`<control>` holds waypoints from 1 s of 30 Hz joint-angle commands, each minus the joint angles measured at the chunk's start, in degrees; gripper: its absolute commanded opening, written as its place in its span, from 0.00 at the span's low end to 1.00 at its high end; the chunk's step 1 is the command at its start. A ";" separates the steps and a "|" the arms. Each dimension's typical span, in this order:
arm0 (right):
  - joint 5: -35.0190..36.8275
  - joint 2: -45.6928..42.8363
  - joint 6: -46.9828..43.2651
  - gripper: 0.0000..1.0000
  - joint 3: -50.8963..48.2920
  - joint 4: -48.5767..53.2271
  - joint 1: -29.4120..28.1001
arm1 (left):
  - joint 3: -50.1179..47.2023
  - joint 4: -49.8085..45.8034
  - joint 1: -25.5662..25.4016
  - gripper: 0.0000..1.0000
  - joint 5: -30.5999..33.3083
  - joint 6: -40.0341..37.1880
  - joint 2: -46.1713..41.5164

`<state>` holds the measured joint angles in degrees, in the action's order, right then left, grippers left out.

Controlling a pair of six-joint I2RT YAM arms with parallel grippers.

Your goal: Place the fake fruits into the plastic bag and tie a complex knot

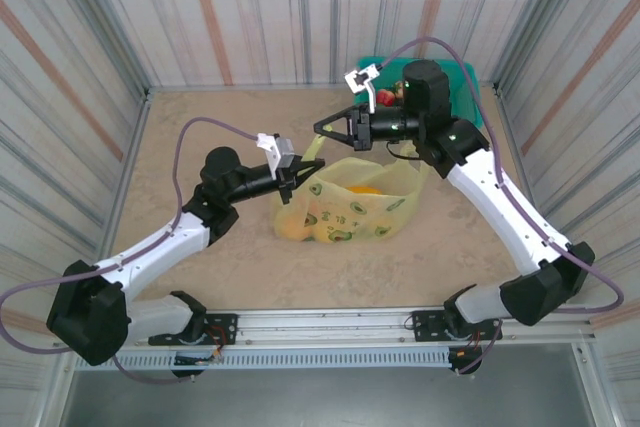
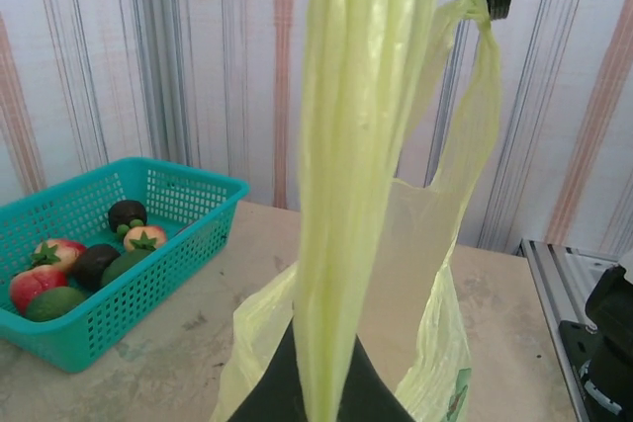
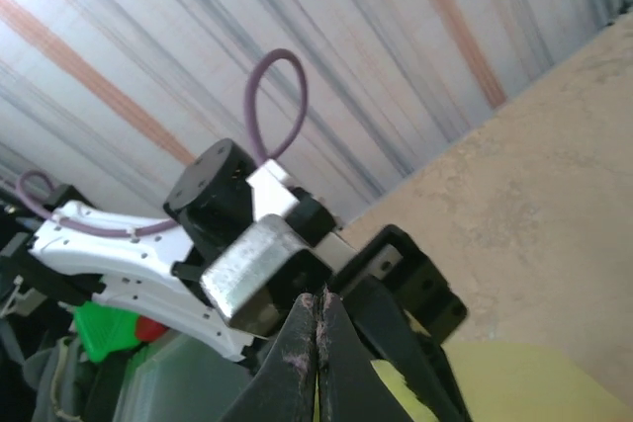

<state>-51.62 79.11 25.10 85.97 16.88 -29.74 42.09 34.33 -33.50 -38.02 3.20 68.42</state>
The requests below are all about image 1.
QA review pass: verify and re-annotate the teal plastic mesh basket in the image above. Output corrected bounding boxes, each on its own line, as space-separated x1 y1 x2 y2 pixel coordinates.
352 54 485 132

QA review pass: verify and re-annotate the yellow fake lemon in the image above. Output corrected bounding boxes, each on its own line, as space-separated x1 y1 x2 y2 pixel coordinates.
279 219 307 243

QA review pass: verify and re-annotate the fake orange fruit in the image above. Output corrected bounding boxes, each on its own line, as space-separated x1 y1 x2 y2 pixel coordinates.
344 184 389 197

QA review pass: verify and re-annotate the yellow-green avocado print plastic bag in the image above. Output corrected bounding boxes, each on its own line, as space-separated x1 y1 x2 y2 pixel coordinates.
272 134 431 246

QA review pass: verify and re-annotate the aluminium mounting rail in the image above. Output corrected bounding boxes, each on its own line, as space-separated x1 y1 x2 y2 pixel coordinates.
49 307 599 351

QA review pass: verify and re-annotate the red orange wire bundle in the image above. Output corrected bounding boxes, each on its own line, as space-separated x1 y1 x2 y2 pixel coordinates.
449 329 486 361
204 325 227 364

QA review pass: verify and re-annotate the perforated metal cable tray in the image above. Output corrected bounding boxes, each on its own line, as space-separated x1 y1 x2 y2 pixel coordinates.
73 348 454 372

